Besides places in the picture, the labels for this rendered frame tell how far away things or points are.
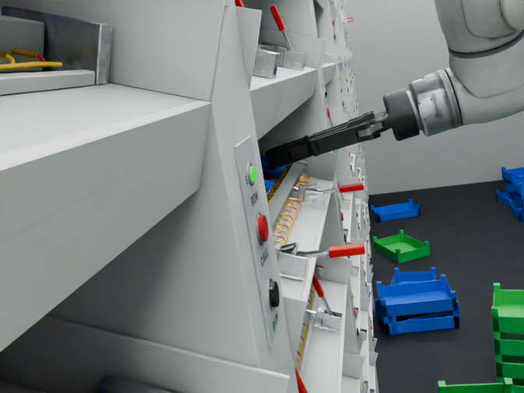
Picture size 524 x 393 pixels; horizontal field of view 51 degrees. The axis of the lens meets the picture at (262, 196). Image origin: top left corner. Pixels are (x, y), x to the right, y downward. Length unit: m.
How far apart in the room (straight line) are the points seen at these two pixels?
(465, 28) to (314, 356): 0.49
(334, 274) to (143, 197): 0.85
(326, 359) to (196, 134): 0.58
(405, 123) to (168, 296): 0.59
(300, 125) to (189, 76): 0.71
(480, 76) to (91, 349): 0.64
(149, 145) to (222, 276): 0.12
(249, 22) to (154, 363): 0.21
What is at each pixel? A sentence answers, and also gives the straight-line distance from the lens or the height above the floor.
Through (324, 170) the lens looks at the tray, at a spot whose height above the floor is 0.96.
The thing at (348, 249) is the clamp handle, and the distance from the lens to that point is 0.54.
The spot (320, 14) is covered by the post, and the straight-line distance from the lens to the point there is 1.67.
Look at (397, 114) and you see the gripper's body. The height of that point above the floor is 1.05.
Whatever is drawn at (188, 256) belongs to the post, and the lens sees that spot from 0.29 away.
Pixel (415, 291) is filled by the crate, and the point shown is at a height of 0.09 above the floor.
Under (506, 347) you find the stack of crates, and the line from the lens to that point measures 1.94.
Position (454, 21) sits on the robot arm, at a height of 1.17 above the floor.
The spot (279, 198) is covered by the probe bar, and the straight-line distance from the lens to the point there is 0.73.
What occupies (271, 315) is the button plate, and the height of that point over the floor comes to 1.00.
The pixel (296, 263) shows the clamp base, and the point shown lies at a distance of 0.55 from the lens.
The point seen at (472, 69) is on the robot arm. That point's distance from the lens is 0.82.
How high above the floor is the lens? 1.14
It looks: 13 degrees down
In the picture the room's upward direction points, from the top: 9 degrees counter-clockwise
